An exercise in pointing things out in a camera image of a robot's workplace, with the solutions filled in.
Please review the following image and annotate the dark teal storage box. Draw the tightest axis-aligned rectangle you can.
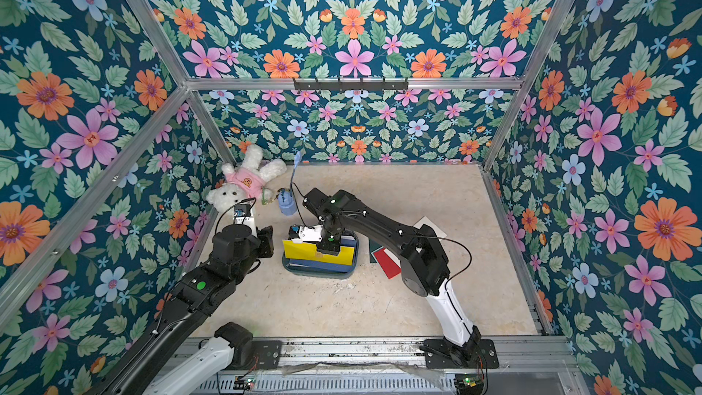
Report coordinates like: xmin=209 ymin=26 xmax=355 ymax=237
xmin=282 ymin=229 xmax=360 ymax=280

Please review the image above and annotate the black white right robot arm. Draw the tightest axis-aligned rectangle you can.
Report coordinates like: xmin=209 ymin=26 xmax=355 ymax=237
xmin=297 ymin=188 xmax=482 ymax=367

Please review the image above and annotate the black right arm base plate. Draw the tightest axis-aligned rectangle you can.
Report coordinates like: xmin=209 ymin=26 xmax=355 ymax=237
xmin=420 ymin=338 xmax=500 ymax=369

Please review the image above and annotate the aluminium front rail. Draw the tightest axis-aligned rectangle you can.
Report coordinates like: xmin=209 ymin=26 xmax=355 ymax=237
xmin=144 ymin=336 xmax=589 ymax=394

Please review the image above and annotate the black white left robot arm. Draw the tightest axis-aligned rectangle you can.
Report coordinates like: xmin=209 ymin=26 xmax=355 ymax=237
xmin=89 ymin=224 xmax=274 ymax=394

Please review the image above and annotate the white teddy bear pink shirt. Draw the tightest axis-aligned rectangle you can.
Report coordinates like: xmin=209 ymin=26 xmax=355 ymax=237
xmin=206 ymin=144 xmax=287 ymax=213

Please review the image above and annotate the yellow envelope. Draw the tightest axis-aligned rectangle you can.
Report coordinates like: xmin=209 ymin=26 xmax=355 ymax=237
xmin=283 ymin=241 xmax=356 ymax=266

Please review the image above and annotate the metal hook rail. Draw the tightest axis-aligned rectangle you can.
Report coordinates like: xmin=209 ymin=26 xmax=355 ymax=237
xmin=292 ymin=78 xmax=410 ymax=93

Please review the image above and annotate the dark green envelope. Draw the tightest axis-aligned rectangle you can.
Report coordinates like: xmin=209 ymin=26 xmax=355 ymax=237
xmin=369 ymin=240 xmax=385 ymax=263

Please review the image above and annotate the right green circuit board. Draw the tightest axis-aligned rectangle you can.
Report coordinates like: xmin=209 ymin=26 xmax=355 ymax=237
xmin=453 ymin=374 xmax=484 ymax=395

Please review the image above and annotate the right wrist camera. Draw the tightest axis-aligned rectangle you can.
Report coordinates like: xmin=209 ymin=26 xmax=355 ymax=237
xmin=288 ymin=225 xmax=324 ymax=244

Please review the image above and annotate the green circuit board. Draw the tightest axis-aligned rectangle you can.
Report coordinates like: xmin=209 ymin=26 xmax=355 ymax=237
xmin=453 ymin=374 xmax=484 ymax=395
xmin=231 ymin=376 xmax=255 ymax=392

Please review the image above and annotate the red envelope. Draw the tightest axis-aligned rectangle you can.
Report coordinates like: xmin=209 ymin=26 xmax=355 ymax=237
xmin=371 ymin=247 xmax=401 ymax=280

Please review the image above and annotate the left green circuit board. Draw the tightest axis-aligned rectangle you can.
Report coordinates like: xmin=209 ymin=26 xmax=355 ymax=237
xmin=231 ymin=376 xmax=255 ymax=392

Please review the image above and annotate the dark blue envelope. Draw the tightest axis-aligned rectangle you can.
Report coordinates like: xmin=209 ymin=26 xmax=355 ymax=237
xmin=287 ymin=235 xmax=358 ymax=274

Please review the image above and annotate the white envelope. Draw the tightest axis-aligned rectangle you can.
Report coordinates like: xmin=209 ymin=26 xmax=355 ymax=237
xmin=414 ymin=217 xmax=447 ymax=238

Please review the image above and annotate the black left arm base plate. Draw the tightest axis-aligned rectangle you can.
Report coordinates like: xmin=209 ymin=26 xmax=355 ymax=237
xmin=228 ymin=339 xmax=283 ymax=371

